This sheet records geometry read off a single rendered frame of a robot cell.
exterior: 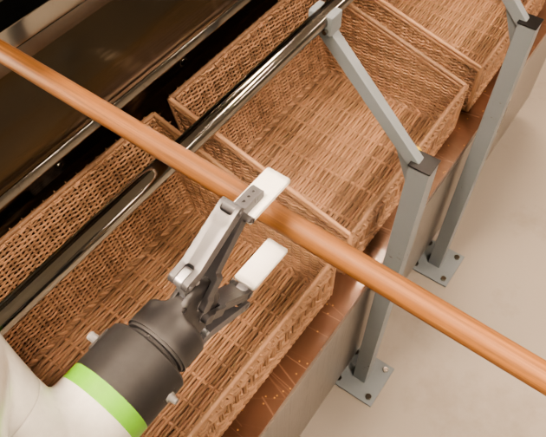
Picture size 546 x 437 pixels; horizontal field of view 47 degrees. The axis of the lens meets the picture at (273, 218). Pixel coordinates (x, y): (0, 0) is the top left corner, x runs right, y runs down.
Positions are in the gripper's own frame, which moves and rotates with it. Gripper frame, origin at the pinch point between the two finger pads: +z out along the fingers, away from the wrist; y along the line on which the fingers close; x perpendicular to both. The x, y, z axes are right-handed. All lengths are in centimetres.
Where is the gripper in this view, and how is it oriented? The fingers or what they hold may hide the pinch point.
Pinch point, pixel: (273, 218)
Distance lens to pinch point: 72.8
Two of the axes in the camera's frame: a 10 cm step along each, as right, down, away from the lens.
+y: 0.0, 5.9, 8.1
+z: 5.9, -6.5, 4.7
